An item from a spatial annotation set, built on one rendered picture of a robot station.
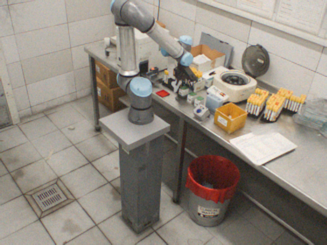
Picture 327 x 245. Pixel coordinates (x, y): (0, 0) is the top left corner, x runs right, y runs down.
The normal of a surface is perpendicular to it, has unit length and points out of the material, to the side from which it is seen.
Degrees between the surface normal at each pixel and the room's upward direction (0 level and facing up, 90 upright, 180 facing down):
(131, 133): 1
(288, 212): 0
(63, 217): 0
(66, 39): 90
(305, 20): 95
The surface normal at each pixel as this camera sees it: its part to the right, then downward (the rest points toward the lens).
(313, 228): 0.04, -0.81
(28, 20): 0.65, 0.47
